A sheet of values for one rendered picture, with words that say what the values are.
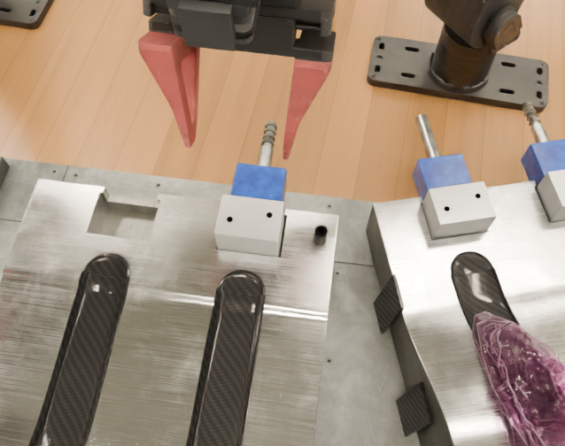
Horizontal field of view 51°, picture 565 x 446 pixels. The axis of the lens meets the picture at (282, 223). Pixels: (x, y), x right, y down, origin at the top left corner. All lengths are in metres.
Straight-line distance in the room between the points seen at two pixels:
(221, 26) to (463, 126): 0.46
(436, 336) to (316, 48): 0.26
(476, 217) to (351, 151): 0.18
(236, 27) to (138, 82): 0.46
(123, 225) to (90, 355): 0.12
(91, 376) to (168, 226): 0.13
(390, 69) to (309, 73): 0.38
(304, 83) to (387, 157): 0.32
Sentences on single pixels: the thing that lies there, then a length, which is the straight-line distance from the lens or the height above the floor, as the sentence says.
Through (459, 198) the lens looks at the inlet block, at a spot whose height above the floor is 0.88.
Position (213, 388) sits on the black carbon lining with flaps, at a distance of 0.46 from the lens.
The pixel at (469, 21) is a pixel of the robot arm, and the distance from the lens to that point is 0.60.
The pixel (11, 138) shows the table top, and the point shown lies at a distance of 0.71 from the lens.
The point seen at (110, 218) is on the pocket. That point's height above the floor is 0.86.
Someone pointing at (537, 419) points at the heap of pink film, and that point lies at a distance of 0.45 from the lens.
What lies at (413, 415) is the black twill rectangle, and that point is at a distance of 0.51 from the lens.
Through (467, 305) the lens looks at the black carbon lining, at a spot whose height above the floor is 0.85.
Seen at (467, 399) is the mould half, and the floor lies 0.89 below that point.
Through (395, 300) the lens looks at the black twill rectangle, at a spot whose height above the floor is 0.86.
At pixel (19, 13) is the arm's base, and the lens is 0.82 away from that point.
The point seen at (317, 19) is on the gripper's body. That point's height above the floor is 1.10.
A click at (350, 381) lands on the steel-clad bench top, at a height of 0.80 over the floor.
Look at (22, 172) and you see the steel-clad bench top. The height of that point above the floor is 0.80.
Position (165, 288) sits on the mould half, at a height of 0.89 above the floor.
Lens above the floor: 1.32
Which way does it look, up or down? 62 degrees down
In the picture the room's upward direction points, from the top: straight up
